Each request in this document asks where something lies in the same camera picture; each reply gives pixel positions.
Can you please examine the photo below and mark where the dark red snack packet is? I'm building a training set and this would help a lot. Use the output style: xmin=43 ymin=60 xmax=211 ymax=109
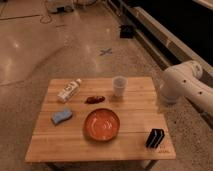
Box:
xmin=85 ymin=96 xmax=105 ymax=104

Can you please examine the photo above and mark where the wooden table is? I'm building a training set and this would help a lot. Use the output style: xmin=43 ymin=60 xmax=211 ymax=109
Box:
xmin=25 ymin=77 xmax=176 ymax=163

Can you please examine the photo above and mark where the cable on floor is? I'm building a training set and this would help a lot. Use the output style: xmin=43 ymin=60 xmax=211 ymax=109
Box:
xmin=39 ymin=0 xmax=54 ymax=25

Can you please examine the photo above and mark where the white plastic bottle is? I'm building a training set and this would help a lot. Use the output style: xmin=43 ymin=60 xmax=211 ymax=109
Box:
xmin=57 ymin=79 xmax=82 ymax=103

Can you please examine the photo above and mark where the grey equipment on floor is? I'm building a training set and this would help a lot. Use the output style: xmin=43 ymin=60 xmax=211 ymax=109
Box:
xmin=45 ymin=0 xmax=74 ymax=13

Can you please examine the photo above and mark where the orange bowl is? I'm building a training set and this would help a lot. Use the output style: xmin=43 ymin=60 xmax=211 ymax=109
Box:
xmin=83 ymin=108 xmax=120 ymax=142

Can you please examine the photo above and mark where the blue sponge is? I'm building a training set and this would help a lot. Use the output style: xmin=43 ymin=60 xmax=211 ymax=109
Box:
xmin=51 ymin=109 xmax=73 ymax=125

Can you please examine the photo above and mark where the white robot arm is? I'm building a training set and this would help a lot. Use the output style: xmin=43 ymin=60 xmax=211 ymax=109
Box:
xmin=160 ymin=60 xmax=213 ymax=115

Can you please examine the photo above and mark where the clear plastic cup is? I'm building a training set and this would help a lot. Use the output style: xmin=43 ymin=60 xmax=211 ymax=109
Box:
xmin=112 ymin=76 xmax=127 ymax=97

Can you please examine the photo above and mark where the black box on floor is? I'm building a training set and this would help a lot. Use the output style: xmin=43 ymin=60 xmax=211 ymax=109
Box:
xmin=120 ymin=25 xmax=134 ymax=38

